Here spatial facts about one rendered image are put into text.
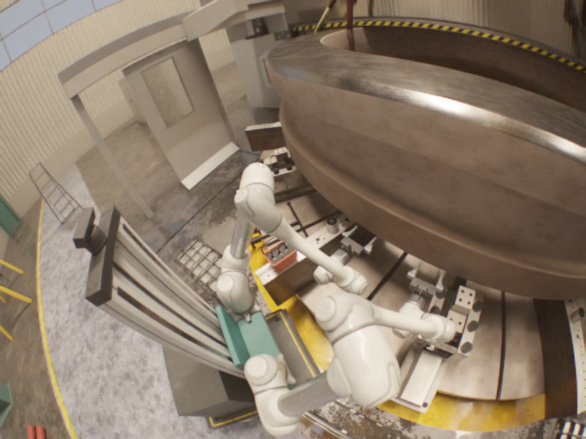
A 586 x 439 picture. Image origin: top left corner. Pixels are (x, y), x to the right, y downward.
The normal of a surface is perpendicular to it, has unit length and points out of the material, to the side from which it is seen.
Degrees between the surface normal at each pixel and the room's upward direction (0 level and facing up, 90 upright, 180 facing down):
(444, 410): 0
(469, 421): 0
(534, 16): 90
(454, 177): 90
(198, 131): 90
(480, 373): 0
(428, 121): 90
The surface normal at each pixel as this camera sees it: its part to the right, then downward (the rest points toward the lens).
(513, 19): -0.57, 0.68
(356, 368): -0.58, -0.42
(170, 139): 0.79, 0.32
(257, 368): -0.24, -0.73
